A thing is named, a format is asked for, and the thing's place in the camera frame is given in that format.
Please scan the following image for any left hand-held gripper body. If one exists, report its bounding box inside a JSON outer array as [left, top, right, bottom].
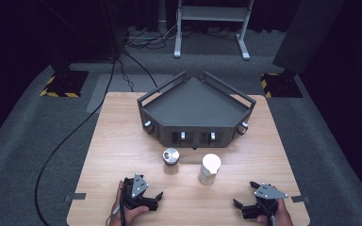
[[121, 172, 160, 212]]

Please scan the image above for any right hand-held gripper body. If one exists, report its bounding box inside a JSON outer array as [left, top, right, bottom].
[[241, 183, 289, 220]]

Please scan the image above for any silver lid spice jar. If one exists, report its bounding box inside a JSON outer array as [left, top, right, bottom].
[[162, 147, 181, 176]]

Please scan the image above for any white lid spice jar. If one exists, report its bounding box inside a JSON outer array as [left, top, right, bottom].
[[198, 153, 222, 186]]

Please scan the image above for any dark grey corner shelf rack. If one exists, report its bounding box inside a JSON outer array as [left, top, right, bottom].
[[137, 71, 257, 150]]

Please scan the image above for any person's right hand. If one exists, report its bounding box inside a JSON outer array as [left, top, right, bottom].
[[256, 198, 295, 226]]

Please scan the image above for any person's left hand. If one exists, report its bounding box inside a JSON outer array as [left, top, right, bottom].
[[107, 180, 151, 226]]

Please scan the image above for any grey tape strip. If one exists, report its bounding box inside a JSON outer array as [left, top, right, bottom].
[[290, 195, 311, 203], [63, 192, 87, 202]]

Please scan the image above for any black base with hazard tape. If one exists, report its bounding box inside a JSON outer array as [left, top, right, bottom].
[[39, 70, 90, 99], [260, 73, 304, 99]]

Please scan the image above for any dark slanted panel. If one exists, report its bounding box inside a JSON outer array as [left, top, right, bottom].
[[271, 0, 347, 75]]

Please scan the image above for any grey metal stand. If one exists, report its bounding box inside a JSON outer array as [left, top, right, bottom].
[[173, 0, 255, 61]]

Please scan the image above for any left hand-held gripper cable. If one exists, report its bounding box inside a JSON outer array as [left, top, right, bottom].
[[106, 201, 128, 226]]

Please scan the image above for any thick black floor cable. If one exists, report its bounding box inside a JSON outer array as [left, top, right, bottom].
[[34, 57, 118, 226]]

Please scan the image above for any bundle of floor cables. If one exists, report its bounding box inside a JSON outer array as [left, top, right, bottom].
[[123, 24, 178, 51]]

